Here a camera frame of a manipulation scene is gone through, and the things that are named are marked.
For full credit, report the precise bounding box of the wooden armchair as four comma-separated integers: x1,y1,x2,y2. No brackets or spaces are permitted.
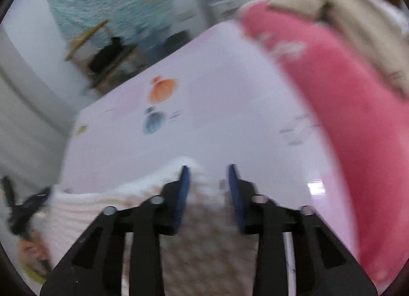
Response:
64,19,150,96

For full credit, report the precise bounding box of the beige white houndstooth coat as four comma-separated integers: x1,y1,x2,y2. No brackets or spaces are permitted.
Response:
43,157,258,295

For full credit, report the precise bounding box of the pink floral blanket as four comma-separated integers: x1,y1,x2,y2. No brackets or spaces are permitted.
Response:
238,0,408,290

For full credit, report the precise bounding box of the green sleeve forearm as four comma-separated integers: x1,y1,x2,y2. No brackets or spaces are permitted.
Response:
19,260,49,285

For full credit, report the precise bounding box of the lilac bed sheet mattress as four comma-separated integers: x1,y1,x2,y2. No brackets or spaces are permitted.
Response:
53,22,358,295

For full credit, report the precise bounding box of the left hand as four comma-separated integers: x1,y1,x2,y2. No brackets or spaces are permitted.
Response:
19,231,51,275

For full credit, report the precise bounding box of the white curtain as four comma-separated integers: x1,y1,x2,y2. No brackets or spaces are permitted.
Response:
1,31,75,188

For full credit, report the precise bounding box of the pile of beige clothes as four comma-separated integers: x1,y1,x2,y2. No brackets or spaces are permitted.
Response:
268,0,408,97

